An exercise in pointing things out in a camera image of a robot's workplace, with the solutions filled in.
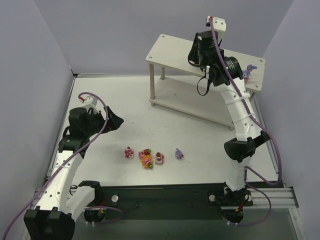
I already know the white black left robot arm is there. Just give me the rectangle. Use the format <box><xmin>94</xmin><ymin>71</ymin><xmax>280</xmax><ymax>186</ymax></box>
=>
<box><xmin>23</xmin><ymin>106</ymin><xmax>124</xmax><ymax>240</ymax></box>

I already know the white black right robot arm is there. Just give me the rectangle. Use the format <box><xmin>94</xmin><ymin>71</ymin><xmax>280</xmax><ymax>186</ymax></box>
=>
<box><xmin>188</xmin><ymin>30</ymin><xmax>270</xmax><ymax>192</ymax></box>

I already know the light wooden two-tier shelf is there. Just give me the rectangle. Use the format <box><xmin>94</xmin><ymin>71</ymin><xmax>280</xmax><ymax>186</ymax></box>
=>
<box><xmin>145</xmin><ymin>33</ymin><xmax>267</xmax><ymax>131</ymax></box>

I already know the pink bear strawberry toy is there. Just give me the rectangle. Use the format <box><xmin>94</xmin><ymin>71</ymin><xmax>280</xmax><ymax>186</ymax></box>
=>
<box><xmin>124</xmin><ymin>146</ymin><xmax>134</xmax><ymax>159</ymax></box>

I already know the pink strawberry cake toy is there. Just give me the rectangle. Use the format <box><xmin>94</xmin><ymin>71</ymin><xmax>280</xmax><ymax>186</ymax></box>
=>
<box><xmin>138</xmin><ymin>148</ymin><xmax>152</xmax><ymax>160</ymax></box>

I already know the purple bunny on pink donut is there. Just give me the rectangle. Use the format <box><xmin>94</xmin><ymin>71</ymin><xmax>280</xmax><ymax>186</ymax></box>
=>
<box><xmin>242</xmin><ymin>64</ymin><xmax>258</xmax><ymax>84</ymax></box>

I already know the pink bear yellow flower toy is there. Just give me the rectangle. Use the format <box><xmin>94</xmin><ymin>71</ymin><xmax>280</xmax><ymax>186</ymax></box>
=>
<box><xmin>141</xmin><ymin>155</ymin><xmax>154</xmax><ymax>169</ymax></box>

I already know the white strawberry cake slice toy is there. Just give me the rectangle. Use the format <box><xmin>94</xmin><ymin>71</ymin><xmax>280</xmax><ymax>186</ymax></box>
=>
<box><xmin>154</xmin><ymin>152</ymin><xmax>164</xmax><ymax>165</ymax></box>

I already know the small purple bunny toy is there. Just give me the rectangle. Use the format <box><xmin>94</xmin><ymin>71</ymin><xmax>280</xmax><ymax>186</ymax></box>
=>
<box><xmin>175</xmin><ymin>148</ymin><xmax>184</xmax><ymax>160</ymax></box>

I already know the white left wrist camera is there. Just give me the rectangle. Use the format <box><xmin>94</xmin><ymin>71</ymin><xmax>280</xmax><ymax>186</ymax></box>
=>
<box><xmin>79</xmin><ymin>95</ymin><xmax>98</xmax><ymax>112</ymax></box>

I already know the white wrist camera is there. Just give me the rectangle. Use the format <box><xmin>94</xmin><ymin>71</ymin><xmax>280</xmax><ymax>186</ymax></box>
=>
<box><xmin>206</xmin><ymin>16</ymin><xmax>227</xmax><ymax>34</ymax></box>
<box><xmin>79</xmin><ymin>95</ymin><xmax>98</xmax><ymax>112</ymax></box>

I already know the black wrist strap loop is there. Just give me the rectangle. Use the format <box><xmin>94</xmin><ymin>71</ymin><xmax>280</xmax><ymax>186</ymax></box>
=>
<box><xmin>196</xmin><ymin>76</ymin><xmax>211</xmax><ymax>97</ymax></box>

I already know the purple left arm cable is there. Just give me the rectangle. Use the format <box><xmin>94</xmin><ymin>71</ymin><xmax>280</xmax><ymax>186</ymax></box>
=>
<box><xmin>0</xmin><ymin>92</ymin><xmax>110</xmax><ymax>240</ymax></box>

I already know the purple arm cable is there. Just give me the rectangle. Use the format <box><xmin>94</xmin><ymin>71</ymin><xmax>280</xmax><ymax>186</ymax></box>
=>
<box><xmin>208</xmin><ymin>18</ymin><xmax>283</xmax><ymax>186</ymax></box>
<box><xmin>0</xmin><ymin>92</ymin><xmax>110</xmax><ymax>240</ymax></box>

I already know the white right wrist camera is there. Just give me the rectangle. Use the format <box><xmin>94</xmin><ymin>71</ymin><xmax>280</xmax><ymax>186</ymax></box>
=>
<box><xmin>206</xmin><ymin>16</ymin><xmax>227</xmax><ymax>34</ymax></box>

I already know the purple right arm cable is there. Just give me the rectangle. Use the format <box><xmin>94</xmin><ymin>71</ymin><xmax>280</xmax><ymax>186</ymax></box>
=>
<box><xmin>208</xmin><ymin>18</ymin><xmax>283</xmax><ymax>186</ymax></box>

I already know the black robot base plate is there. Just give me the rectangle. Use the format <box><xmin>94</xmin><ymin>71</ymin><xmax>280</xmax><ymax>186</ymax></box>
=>
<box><xmin>84</xmin><ymin>181</ymin><xmax>253</xmax><ymax>223</ymax></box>

